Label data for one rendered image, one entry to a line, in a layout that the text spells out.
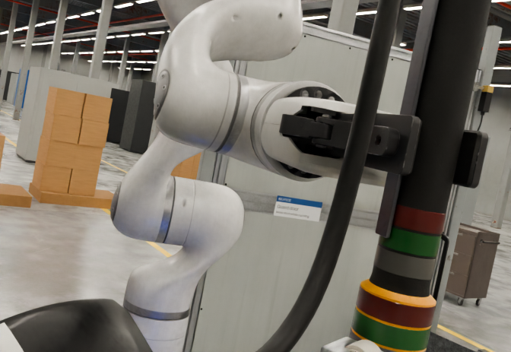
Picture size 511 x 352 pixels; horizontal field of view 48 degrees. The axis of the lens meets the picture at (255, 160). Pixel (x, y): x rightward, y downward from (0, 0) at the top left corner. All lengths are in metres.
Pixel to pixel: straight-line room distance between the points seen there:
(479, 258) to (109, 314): 6.94
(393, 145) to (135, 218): 0.71
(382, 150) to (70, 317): 0.21
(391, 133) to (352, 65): 2.04
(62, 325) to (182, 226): 0.63
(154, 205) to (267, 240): 1.34
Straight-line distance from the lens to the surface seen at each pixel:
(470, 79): 0.34
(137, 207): 0.97
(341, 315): 2.52
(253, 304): 2.34
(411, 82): 0.33
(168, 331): 1.04
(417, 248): 0.33
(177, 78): 0.51
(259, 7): 0.62
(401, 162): 0.31
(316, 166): 0.37
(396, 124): 0.32
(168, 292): 1.01
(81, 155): 8.58
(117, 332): 0.39
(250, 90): 0.52
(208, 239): 1.00
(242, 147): 0.51
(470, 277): 7.21
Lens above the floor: 1.56
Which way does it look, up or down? 3 degrees down
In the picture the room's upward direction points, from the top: 11 degrees clockwise
